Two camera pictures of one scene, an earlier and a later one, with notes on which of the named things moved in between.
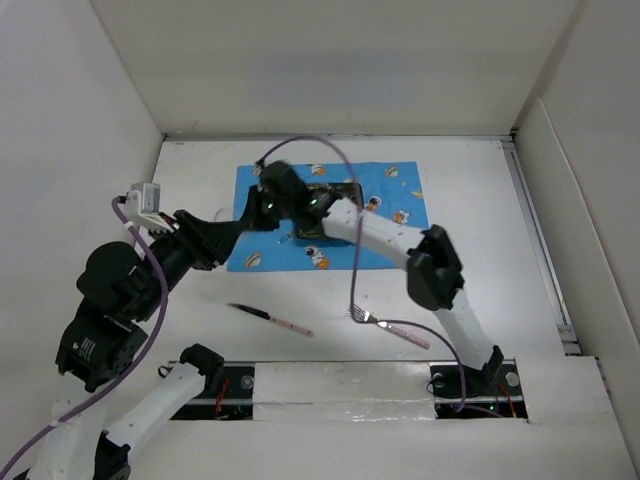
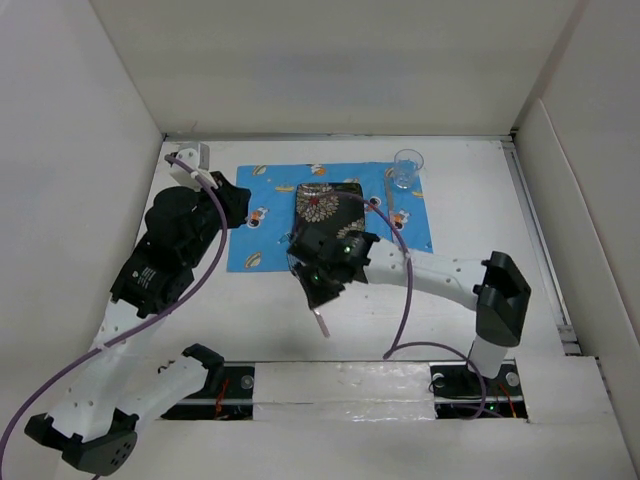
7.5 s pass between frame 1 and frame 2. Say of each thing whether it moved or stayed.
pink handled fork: moved
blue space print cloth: stayed
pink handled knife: moved
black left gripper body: moved
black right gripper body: moved
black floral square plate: stayed
